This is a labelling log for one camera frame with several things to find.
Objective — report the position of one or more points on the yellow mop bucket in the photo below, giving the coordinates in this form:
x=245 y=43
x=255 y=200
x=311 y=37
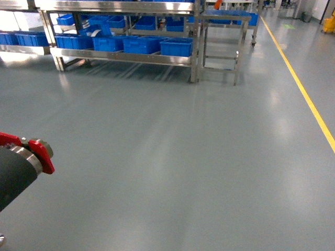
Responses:
x=328 y=25

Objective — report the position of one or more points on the stainless steel shelf rack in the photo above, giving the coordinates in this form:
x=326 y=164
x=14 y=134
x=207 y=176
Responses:
x=117 y=18

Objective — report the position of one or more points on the small stainless steel table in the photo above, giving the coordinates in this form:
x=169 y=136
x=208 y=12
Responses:
x=222 y=40

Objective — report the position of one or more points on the blue bins on far shelf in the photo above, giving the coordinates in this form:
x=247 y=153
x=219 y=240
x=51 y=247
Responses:
x=93 y=38

